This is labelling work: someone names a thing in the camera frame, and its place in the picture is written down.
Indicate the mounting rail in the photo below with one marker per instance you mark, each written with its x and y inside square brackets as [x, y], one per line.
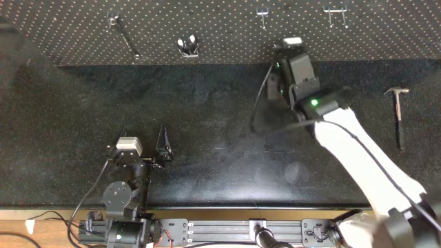
[220, 232]

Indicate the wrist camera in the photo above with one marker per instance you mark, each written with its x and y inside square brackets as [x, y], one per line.
[129, 144]
[292, 41]

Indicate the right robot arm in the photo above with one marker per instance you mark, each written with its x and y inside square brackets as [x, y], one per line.
[358, 155]

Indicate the black pegboard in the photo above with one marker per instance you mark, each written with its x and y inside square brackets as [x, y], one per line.
[220, 38]

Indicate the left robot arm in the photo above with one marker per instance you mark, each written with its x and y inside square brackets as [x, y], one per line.
[127, 199]

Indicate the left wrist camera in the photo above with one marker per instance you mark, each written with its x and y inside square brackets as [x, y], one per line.
[129, 144]

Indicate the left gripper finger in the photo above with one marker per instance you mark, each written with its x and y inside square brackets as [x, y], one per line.
[164, 146]
[123, 133]

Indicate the wrench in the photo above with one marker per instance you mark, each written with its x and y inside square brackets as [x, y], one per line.
[125, 39]

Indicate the metal hook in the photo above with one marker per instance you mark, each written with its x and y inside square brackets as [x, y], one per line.
[336, 12]
[189, 55]
[111, 20]
[263, 15]

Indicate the hammer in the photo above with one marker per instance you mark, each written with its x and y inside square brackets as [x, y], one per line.
[398, 113]

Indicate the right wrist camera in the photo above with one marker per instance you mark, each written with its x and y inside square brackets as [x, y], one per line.
[292, 41]

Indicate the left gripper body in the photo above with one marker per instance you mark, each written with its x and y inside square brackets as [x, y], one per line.
[129, 159]

